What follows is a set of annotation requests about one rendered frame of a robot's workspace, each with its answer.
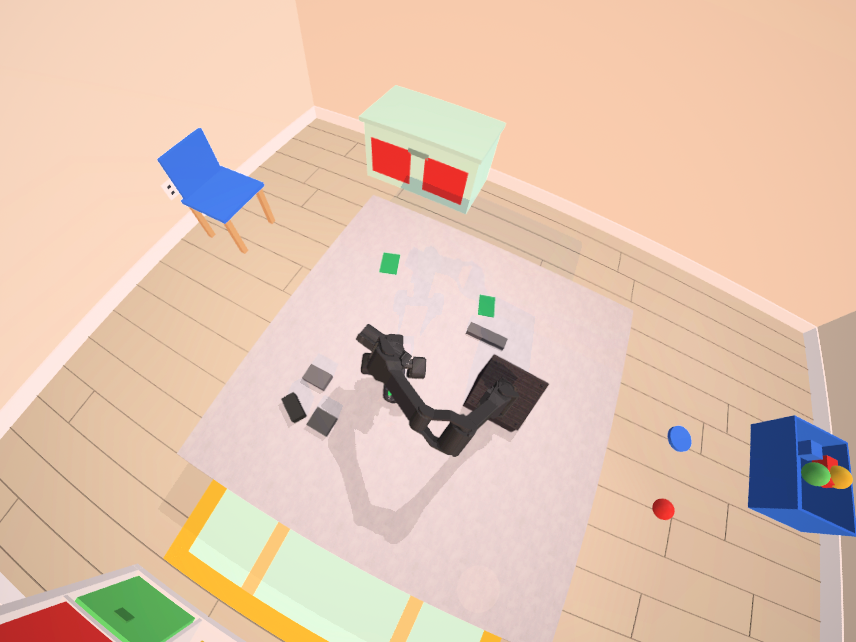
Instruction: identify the small green block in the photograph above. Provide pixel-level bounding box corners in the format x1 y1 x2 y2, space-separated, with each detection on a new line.
478 294 495 317

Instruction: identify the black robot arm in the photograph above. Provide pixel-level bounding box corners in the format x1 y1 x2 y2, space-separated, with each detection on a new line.
356 324 519 457

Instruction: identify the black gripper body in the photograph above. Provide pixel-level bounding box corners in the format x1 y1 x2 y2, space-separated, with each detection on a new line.
361 353 426 379

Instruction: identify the flat green rectangular plate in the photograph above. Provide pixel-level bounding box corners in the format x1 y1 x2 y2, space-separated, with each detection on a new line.
379 253 400 275

